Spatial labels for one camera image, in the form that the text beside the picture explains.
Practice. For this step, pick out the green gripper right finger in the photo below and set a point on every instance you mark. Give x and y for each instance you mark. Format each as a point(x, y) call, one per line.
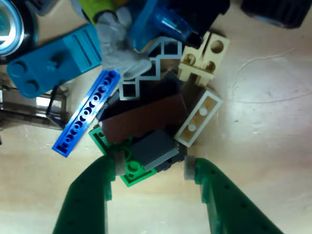
point(229, 207)

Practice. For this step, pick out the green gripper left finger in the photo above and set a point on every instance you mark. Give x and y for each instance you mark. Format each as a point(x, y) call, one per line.
point(85, 200)

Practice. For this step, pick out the dark grey striped Lego brick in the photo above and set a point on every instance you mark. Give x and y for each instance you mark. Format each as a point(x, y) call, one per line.
point(151, 148)

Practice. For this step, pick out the green Lego plate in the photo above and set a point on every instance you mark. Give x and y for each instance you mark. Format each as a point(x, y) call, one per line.
point(132, 176)

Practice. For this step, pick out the long blue Lego plate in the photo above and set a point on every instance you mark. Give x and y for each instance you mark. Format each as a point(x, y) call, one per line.
point(85, 117)

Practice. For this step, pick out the white hollow Lego brick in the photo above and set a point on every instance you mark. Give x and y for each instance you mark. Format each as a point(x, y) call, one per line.
point(195, 128)

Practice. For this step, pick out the reddish brown Lego piece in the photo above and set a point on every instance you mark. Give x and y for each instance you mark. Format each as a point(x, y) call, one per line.
point(143, 117)

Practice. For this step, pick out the dark translucent Lego piece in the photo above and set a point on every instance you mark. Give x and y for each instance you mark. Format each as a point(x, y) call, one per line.
point(24, 109)

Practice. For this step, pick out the dark navy Lego piece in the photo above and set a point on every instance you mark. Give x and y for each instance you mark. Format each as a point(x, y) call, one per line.
point(156, 90)

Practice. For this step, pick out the teal Lego plate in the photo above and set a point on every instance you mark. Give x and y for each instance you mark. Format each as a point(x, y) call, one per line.
point(48, 65)

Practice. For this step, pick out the light grey Lego figure piece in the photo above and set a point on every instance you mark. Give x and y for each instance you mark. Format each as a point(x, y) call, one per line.
point(114, 48)

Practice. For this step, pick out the grey lattice Lego piece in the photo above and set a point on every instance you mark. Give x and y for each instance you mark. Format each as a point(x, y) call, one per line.
point(168, 57)

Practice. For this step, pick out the Lego wheel with teal hub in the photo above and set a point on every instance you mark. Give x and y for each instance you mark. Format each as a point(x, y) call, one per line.
point(14, 36)

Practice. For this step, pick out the transparent blue Lego piece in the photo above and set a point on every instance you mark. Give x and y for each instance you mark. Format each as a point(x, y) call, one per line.
point(168, 24)

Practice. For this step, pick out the yellow-green Lego piece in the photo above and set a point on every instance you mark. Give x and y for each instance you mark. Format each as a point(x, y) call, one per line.
point(97, 7)

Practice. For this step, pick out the black Lego tire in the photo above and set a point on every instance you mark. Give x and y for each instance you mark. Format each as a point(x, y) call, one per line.
point(275, 12)

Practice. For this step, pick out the thin white thread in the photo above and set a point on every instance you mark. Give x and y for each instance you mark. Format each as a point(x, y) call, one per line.
point(240, 67)

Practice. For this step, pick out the tan Lego bracket brick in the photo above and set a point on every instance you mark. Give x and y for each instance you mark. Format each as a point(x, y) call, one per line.
point(192, 69)

